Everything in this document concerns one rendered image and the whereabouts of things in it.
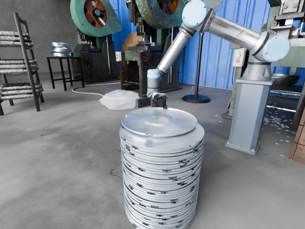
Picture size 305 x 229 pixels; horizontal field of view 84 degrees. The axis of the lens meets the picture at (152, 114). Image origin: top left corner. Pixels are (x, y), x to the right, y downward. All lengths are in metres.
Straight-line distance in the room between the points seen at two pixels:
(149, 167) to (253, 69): 0.86
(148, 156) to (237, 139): 0.85
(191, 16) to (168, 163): 0.71
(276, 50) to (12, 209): 1.33
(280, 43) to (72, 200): 1.16
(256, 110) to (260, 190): 0.45
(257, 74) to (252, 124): 0.29
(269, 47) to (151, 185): 0.80
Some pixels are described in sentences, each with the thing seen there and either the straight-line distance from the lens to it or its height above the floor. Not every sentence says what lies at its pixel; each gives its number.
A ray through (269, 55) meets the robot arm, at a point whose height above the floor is 0.59.
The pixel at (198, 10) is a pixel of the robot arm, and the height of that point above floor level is 0.78.
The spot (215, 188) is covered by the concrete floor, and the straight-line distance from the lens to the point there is 0.91.
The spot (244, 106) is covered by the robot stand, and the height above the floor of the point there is 0.30.
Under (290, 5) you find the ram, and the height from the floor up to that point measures 0.94.
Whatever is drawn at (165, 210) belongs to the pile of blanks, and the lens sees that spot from 0.62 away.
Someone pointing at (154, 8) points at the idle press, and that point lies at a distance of 2.38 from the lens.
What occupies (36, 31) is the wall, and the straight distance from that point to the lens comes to 7.14.
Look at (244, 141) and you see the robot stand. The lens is 1.24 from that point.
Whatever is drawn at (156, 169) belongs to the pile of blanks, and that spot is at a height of 0.28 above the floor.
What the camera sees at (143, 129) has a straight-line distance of 0.58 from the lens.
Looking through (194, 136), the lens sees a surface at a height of 0.34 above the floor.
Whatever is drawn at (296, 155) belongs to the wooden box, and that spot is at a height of 0.04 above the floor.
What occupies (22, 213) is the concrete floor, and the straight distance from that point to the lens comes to 0.93.
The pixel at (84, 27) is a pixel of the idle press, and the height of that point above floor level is 1.06.
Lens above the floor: 0.59
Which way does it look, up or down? 20 degrees down
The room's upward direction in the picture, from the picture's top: straight up
